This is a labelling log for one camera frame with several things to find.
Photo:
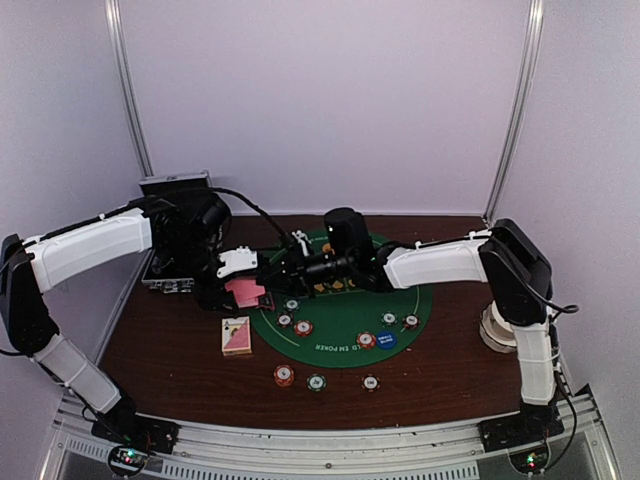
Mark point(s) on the blue small blind button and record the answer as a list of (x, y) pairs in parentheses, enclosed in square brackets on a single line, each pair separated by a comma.
[(386, 340)]

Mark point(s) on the red five chip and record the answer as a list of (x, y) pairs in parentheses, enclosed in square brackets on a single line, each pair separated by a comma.
[(303, 328), (366, 340)]

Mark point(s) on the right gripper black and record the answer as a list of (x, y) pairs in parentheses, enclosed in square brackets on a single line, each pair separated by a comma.
[(294, 274)]

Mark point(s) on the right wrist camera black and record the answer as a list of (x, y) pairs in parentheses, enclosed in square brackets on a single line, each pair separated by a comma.
[(348, 233)]

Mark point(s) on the orange poker chip stack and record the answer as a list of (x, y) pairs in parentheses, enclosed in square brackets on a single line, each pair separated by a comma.
[(284, 375)]

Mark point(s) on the gold card deck box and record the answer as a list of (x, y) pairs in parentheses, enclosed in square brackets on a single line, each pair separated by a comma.
[(236, 336)]

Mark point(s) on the aluminium post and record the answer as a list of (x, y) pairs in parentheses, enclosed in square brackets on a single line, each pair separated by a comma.
[(525, 79), (132, 115)]

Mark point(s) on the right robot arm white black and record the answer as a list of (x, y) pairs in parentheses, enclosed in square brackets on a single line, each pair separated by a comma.
[(503, 257)]

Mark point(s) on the left aluminium post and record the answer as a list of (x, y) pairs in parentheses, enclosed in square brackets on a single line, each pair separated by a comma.
[(132, 115)]

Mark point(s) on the orange dealer button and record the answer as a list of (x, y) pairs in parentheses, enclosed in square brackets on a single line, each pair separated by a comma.
[(327, 247)]

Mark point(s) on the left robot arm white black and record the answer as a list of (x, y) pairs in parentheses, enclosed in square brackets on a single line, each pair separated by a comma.
[(34, 266)]

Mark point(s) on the pink-backed playing card deck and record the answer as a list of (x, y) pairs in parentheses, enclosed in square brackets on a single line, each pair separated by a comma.
[(246, 292)]

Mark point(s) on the right aluminium post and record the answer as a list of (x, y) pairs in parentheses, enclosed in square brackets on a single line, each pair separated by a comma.
[(525, 79)]

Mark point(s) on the triangular all-in button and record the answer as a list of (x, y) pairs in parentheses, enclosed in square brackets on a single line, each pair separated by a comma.
[(266, 302)]

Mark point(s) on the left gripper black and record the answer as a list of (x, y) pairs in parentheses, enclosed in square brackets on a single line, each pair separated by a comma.
[(212, 296)]

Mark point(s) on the white ceramic bowl stack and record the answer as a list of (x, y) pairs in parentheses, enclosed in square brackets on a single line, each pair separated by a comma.
[(495, 332)]

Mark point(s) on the front aluminium rail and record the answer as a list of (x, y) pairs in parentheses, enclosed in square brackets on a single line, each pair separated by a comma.
[(453, 450)]

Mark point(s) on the green poker chip stack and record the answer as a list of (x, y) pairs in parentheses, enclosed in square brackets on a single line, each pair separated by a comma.
[(316, 382)]

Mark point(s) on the round green poker mat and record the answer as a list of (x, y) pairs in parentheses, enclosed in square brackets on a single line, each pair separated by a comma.
[(339, 312)]

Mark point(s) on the brown poker chip stack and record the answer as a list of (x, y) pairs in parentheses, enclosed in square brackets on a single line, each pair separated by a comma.
[(370, 383)]

